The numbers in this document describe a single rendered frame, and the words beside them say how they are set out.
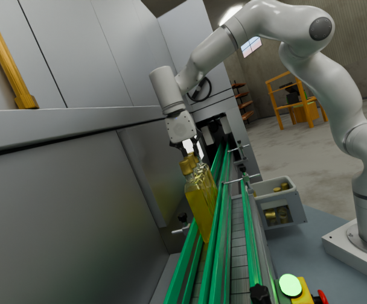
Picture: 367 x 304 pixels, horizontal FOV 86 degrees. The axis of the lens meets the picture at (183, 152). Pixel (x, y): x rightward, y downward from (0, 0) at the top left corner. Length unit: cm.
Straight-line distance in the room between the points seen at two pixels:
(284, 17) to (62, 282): 79
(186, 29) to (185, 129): 123
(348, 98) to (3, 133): 82
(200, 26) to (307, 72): 117
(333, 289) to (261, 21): 89
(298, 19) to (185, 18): 126
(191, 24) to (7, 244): 171
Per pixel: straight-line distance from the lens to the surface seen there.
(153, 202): 66
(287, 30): 69
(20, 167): 42
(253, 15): 73
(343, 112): 79
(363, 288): 96
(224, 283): 53
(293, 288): 58
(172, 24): 187
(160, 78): 71
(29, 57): 55
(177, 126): 71
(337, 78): 76
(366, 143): 78
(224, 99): 169
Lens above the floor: 144
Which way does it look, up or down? 8 degrees down
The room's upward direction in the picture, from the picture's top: 21 degrees counter-clockwise
